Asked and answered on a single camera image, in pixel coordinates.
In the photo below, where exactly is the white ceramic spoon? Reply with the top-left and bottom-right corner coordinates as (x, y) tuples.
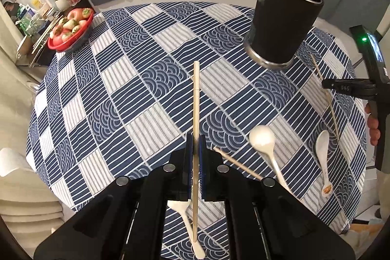
(167, 200), (205, 259)
(249, 125), (292, 193)

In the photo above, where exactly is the white spoon with food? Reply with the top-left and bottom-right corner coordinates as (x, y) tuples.
(315, 130), (332, 198)

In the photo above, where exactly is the person right hand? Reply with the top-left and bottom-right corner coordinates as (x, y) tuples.
(365, 104), (381, 146)

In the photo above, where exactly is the blue patterned tablecloth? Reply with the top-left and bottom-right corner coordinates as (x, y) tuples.
(26, 2), (366, 259)

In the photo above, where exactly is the black utensil holder cup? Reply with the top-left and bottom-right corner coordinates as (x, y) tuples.
(243, 0), (324, 70)

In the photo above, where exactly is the red fruit bowl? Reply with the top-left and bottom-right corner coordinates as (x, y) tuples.
(47, 8), (95, 53)

